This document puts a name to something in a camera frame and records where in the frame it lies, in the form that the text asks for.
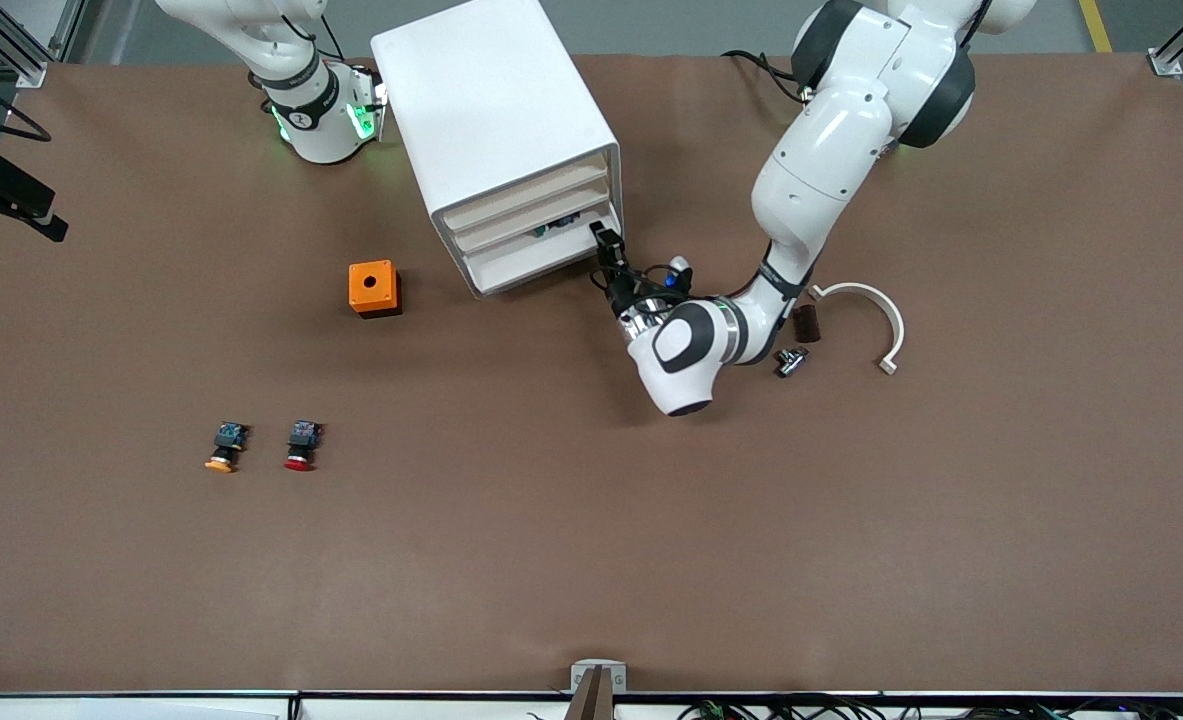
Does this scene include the white drawer cabinet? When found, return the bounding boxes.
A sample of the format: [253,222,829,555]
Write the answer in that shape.
[371,0,625,300]

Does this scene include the orange button box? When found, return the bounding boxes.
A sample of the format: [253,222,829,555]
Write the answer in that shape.
[348,260,403,319]

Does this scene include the yellow push button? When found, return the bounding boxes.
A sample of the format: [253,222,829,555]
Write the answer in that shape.
[204,421,252,474]

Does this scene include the red push button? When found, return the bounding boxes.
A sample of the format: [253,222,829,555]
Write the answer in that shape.
[283,420,325,473]

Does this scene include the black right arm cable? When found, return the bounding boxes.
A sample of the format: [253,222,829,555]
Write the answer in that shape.
[0,60,53,143]

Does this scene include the black base power cable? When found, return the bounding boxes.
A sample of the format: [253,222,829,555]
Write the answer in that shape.
[721,50,804,103]

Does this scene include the white curved bracket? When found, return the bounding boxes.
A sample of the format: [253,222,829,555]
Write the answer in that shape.
[807,282,906,377]

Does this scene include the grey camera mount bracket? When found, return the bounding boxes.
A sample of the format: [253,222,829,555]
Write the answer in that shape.
[569,659,628,720]

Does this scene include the tangled black cables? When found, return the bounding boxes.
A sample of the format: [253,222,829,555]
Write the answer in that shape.
[526,695,1183,720]

